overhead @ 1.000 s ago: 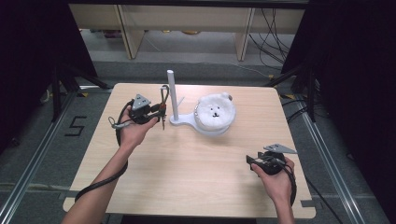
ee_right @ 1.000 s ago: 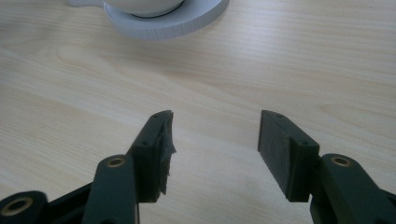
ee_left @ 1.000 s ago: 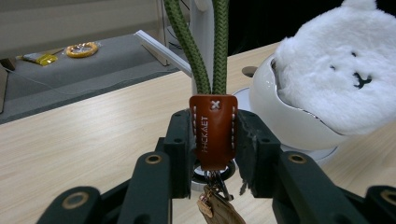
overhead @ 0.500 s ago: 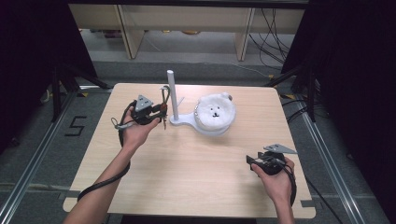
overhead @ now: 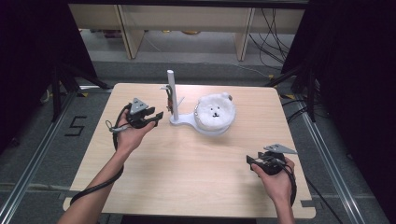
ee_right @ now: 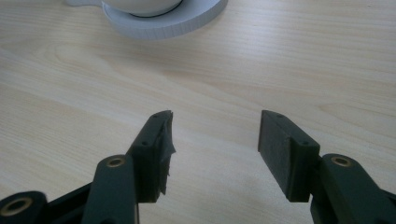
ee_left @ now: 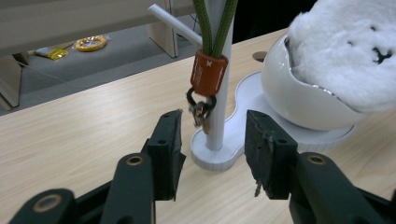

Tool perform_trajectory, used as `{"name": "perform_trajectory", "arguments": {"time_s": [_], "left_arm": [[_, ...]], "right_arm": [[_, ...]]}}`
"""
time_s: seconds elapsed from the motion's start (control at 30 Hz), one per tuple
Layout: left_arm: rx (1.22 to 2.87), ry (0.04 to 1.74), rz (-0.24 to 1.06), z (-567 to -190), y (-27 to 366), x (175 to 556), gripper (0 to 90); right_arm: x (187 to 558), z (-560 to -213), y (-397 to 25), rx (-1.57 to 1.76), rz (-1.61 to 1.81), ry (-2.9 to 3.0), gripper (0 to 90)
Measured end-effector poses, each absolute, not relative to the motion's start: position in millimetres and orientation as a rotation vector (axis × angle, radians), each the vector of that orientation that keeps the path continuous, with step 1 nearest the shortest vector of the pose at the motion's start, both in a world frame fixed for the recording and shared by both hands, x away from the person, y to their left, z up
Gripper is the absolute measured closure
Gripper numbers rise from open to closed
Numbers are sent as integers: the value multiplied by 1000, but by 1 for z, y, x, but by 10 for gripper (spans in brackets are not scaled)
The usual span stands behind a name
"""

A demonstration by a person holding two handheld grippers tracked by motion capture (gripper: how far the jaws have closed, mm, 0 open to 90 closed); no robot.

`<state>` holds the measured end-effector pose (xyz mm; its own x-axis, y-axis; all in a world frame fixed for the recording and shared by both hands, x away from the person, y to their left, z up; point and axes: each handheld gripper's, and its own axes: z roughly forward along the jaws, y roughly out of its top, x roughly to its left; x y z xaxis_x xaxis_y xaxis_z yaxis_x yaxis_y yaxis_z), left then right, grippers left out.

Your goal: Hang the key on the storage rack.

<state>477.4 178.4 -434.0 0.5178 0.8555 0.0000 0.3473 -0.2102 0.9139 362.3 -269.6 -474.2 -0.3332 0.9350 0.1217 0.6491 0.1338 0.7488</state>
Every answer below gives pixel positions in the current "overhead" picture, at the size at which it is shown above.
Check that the person's left hand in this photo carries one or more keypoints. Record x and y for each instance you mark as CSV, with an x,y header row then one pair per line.
x,y
132,138

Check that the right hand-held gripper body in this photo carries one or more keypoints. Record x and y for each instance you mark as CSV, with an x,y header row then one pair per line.
x,y
272,161

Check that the aluminium floor rail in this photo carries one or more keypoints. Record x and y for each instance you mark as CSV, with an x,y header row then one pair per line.
x,y
34,161
330,168

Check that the person's right hand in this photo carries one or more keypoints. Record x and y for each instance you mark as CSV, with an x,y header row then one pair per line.
x,y
277,185

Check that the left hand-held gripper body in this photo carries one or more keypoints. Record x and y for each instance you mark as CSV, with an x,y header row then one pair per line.
x,y
138,116

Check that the black curtain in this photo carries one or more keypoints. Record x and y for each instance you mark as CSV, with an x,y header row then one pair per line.
x,y
358,77
31,62

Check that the white stand with pole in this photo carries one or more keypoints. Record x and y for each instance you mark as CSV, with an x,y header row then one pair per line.
x,y
186,119

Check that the wooden shelf unit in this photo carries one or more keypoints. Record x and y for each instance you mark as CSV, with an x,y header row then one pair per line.
x,y
186,18

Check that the black metal stand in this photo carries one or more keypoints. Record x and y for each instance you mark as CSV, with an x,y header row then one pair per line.
x,y
306,84
67,81

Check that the white plush bear pouch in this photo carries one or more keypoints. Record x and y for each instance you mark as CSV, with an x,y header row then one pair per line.
x,y
214,109

